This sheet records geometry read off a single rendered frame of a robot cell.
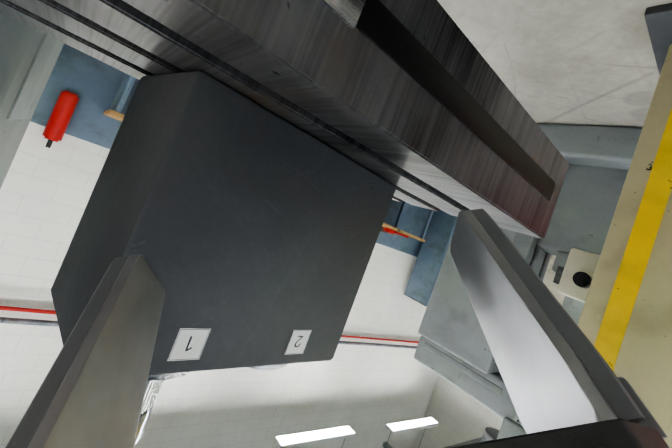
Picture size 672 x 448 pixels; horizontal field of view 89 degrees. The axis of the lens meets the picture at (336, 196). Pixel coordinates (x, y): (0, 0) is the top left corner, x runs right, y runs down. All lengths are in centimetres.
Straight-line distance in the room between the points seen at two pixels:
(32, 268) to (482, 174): 462
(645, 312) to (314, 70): 135
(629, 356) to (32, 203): 458
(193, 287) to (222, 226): 4
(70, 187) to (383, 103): 438
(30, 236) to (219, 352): 438
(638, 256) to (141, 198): 139
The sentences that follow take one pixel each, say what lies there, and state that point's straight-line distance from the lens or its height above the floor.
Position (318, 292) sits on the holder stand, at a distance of 32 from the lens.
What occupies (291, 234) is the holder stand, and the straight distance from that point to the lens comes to 27.
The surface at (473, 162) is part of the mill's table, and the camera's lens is 26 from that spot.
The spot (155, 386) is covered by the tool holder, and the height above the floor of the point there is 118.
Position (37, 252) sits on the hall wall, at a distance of 467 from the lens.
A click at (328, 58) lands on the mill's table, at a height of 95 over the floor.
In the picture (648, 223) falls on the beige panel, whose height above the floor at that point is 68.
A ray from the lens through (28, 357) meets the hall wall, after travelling 514.
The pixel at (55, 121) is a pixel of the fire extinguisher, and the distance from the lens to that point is 430.
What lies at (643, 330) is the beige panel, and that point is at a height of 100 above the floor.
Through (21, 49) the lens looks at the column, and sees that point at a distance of 63.
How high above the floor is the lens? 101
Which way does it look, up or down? 3 degrees down
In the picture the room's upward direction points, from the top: 159 degrees counter-clockwise
